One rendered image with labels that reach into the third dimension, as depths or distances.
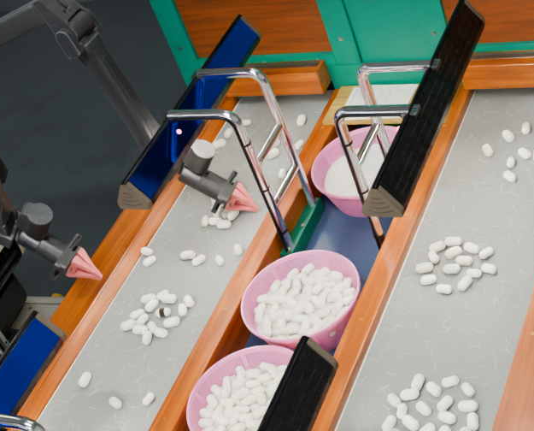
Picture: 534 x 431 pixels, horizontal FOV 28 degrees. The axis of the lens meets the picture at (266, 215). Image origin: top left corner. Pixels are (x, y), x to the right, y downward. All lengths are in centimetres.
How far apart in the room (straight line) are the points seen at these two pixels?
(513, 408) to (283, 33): 129
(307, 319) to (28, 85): 325
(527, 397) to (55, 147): 312
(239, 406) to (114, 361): 37
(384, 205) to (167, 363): 65
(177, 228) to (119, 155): 183
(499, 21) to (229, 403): 111
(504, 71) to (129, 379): 113
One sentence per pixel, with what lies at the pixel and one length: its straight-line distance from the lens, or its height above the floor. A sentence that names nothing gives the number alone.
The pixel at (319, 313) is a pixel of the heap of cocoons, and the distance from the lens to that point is 228.
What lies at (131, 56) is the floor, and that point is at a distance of 514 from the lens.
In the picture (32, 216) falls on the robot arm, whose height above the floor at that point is 105.
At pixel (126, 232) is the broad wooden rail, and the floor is 77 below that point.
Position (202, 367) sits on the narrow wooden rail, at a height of 76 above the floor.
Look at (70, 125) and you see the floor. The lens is 483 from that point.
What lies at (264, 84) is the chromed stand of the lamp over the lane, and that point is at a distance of 239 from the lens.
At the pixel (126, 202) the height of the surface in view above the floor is 106.
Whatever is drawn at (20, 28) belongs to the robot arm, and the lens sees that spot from 257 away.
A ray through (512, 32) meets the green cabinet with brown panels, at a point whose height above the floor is 90.
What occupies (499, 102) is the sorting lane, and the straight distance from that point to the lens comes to 270.
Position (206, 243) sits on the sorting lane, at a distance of 258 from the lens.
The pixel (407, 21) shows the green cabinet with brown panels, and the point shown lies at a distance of 269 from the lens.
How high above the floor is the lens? 230
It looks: 37 degrees down
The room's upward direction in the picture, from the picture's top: 23 degrees counter-clockwise
